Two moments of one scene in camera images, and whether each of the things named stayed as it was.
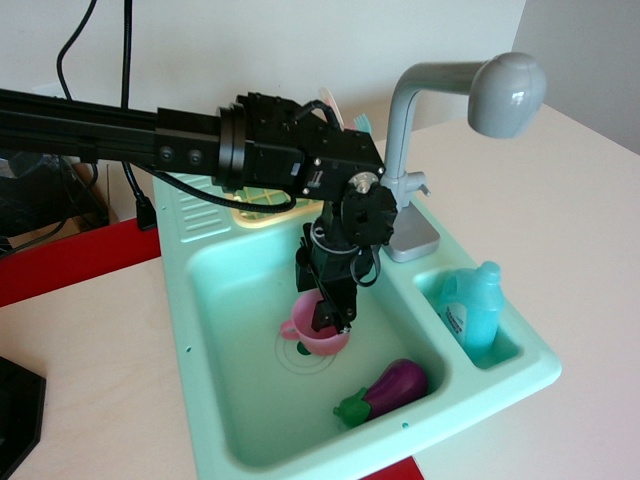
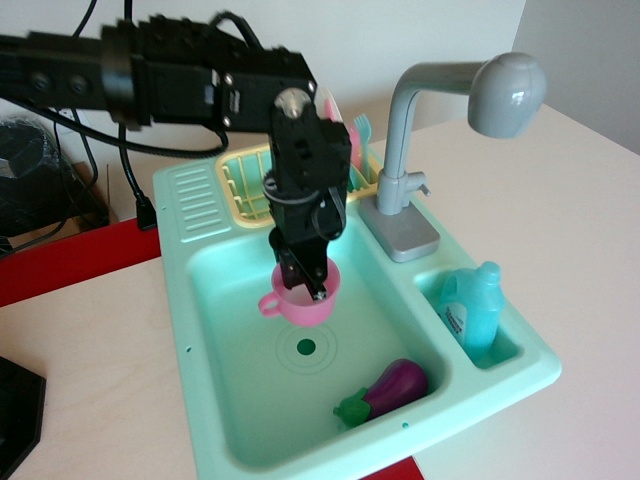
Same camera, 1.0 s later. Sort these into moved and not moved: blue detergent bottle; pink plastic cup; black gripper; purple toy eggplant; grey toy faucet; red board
Moved: black gripper; pink plastic cup
Not moved: grey toy faucet; red board; purple toy eggplant; blue detergent bottle
